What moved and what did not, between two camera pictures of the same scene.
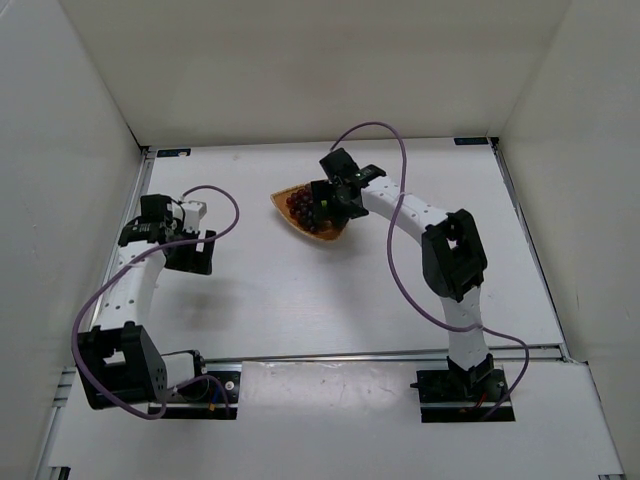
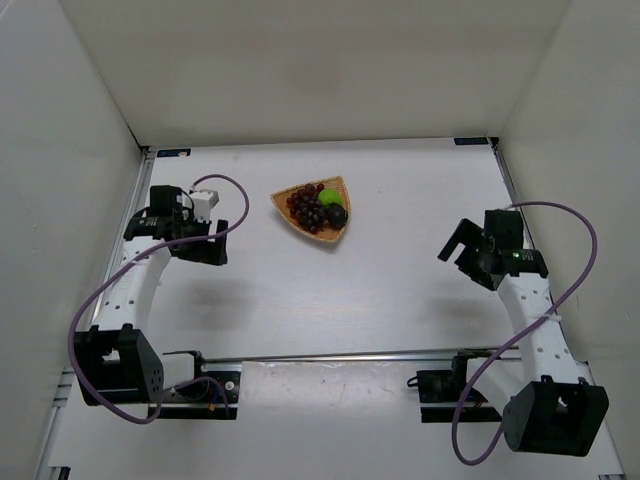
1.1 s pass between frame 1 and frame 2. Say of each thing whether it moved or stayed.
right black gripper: moved
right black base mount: stayed
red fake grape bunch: stayed
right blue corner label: stayed
